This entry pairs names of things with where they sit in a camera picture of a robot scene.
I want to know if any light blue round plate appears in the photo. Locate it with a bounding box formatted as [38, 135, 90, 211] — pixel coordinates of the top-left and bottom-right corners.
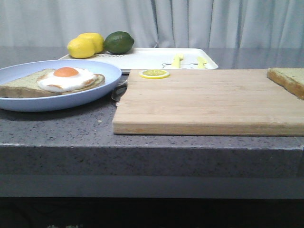
[0, 59, 122, 112]

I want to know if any fried egg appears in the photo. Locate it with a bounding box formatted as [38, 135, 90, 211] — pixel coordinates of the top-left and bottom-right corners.
[37, 67, 103, 93]

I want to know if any bread slice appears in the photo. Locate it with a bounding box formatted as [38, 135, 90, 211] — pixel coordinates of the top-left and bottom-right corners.
[266, 67, 304, 100]
[0, 69, 105, 98]

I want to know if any white rectangular tray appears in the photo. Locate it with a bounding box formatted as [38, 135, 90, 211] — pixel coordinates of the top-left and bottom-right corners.
[57, 47, 219, 70]

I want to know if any lemon slice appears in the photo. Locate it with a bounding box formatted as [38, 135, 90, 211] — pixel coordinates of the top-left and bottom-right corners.
[139, 69, 170, 79]

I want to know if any yellow plastic fork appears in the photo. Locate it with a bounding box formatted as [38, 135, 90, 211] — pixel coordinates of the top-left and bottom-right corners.
[171, 53, 184, 69]

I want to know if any yellow plastic knife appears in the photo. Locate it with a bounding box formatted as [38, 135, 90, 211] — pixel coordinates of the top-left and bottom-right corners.
[197, 56, 208, 69]

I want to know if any green lime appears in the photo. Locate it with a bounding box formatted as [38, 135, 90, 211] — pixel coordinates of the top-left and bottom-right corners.
[104, 31, 134, 54]

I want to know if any rear yellow lemon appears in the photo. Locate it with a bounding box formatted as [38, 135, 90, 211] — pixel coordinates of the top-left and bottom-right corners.
[78, 32, 104, 54]

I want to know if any yellow lemon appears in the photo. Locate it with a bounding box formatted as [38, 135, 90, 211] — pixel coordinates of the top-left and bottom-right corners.
[78, 32, 104, 54]
[67, 38, 95, 59]

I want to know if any grey curtain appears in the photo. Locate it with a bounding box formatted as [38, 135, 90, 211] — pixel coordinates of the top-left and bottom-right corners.
[0, 0, 304, 48]

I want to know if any wooden cutting board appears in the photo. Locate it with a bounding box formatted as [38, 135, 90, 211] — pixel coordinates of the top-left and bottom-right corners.
[113, 69, 304, 136]

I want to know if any front yellow lemon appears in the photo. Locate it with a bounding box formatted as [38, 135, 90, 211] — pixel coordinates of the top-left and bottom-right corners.
[67, 38, 95, 59]

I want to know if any metal cutting board handle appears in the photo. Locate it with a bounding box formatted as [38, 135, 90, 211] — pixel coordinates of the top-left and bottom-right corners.
[111, 80, 128, 106]

